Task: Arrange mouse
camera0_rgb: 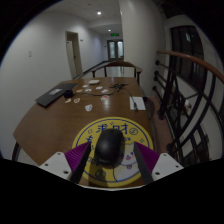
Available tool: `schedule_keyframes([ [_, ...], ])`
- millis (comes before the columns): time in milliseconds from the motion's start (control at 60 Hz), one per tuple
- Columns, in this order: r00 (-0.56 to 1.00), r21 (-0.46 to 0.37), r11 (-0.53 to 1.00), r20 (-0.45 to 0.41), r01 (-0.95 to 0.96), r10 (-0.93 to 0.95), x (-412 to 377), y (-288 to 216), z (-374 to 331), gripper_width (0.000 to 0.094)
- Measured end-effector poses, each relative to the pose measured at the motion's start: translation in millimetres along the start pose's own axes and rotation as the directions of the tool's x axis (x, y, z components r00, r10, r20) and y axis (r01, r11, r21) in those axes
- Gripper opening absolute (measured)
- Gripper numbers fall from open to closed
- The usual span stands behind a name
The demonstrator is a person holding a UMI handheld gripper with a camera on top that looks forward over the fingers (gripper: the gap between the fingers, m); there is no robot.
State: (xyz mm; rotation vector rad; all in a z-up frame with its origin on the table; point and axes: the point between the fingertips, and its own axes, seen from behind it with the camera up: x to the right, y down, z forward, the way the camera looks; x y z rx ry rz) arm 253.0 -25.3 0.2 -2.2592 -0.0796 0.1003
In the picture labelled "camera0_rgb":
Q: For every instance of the white card stack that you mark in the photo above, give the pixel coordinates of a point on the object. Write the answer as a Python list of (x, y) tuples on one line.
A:
[(94, 81)]

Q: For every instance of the black computer mouse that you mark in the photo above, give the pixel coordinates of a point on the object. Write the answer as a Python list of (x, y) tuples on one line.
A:
[(109, 146)]

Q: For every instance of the black railing with wooden handrail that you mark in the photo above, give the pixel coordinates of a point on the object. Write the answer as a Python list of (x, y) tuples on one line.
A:
[(190, 100)]

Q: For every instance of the green exit sign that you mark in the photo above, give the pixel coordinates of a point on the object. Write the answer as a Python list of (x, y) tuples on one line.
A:
[(115, 34)]

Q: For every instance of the glass double door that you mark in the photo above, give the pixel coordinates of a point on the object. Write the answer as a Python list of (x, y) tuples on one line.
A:
[(115, 50)]

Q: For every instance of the dark window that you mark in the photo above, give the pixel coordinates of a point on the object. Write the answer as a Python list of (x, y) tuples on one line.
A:
[(186, 56)]

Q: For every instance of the black charger block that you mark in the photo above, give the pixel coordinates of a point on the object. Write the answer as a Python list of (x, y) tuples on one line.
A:
[(68, 93)]

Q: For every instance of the white and grey sticker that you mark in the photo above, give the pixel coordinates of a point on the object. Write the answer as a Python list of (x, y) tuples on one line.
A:
[(88, 107)]

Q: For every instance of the white side door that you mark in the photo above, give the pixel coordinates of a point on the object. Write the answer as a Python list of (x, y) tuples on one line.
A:
[(74, 55)]

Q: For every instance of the orange and tan sticker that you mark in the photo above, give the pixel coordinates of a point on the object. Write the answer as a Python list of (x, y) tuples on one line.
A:
[(77, 100)]

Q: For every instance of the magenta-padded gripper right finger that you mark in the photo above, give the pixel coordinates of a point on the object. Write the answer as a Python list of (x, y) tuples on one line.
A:
[(166, 165)]

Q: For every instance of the tan figure sticker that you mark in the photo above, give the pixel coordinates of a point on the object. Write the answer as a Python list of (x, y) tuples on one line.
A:
[(68, 100)]

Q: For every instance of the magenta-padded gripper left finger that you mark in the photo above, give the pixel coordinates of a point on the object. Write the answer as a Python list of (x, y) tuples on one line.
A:
[(55, 165)]

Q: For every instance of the red and white sticker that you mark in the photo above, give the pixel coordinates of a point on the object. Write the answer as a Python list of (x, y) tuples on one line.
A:
[(104, 97)]

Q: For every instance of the round yellow printed mouse pad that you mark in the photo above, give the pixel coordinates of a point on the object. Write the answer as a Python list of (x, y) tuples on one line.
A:
[(110, 125)]

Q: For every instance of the white oval sticker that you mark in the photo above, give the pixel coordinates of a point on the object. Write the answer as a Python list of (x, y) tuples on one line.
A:
[(86, 86)]

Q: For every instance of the wooden armchair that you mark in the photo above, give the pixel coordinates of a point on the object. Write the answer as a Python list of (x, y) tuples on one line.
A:
[(116, 64)]

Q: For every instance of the white paper sheet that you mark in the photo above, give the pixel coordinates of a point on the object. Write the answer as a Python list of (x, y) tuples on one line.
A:
[(138, 103)]

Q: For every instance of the black closed laptop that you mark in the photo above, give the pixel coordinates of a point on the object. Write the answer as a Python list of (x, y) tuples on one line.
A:
[(55, 93)]

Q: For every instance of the dark key bunch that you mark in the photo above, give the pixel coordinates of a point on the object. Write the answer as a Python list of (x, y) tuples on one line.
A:
[(117, 86)]

